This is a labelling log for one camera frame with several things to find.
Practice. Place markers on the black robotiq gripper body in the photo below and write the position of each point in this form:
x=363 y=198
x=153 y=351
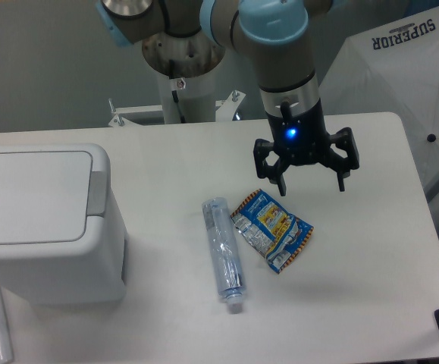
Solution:
x=300 y=139

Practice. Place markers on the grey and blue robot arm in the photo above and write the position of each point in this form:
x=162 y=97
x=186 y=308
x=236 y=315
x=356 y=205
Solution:
x=273 y=35

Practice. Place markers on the white trash can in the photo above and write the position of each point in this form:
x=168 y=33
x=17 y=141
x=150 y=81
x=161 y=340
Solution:
x=62 y=236

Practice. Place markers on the blue crumpled snack wrapper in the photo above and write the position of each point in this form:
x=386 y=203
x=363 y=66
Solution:
x=276 y=234

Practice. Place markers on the crushed clear plastic bottle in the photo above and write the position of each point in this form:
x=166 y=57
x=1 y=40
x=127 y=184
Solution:
x=223 y=249

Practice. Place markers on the white superior umbrella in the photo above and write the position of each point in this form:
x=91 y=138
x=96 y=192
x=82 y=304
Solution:
x=394 y=68

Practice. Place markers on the white metal base bracket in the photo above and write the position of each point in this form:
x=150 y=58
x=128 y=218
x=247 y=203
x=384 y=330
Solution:
x=225 y=110

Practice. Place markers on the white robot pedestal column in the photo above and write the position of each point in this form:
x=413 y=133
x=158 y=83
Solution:
x=185 y=70

